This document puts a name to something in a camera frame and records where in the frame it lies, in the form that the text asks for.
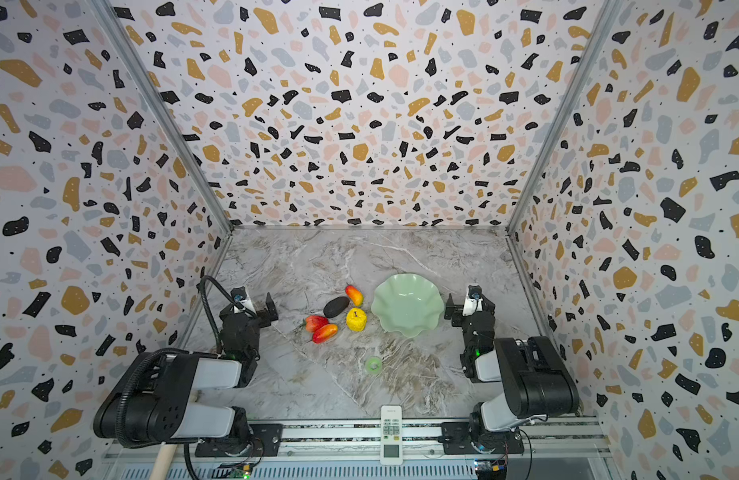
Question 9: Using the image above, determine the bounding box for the green scalloped fruit bowl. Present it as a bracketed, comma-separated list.
[371, 273, 445, 338]

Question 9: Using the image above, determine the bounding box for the red orange fake mango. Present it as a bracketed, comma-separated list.
[312, 323, 340, 344]

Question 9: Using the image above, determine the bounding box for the dark fake avocado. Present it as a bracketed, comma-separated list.
[323, 296, 351, 319]

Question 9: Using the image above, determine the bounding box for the yellow fake apple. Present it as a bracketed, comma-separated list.
[346, 308, 368, 332]

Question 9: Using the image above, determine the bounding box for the red yellow fake mango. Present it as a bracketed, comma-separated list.
[345, 285, 364, 307]

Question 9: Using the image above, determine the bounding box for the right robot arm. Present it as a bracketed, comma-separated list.
[439, 286, 579, 456]

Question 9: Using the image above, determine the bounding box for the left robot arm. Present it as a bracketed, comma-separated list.
[93, 287, 279, 456]

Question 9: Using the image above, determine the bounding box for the red fake peach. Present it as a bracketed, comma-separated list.
[305, 315, 330, 333]

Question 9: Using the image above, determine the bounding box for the white remote control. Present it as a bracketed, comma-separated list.
[381, 405, 403, 466]

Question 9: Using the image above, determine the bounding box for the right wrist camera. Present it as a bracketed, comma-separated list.
[463, 285, 483, 317]

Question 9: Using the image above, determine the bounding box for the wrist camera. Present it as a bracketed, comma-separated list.
[463, 285, 483, 317]
[231, 286, 254, 310]

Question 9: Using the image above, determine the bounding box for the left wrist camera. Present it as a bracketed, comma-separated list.
[231, 286, 254, 310]

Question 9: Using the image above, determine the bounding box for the wooden stick handle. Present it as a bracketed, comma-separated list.
[149, 444, 178, 480]

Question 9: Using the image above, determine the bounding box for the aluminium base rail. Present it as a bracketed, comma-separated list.
[98, 415, 613, 480]

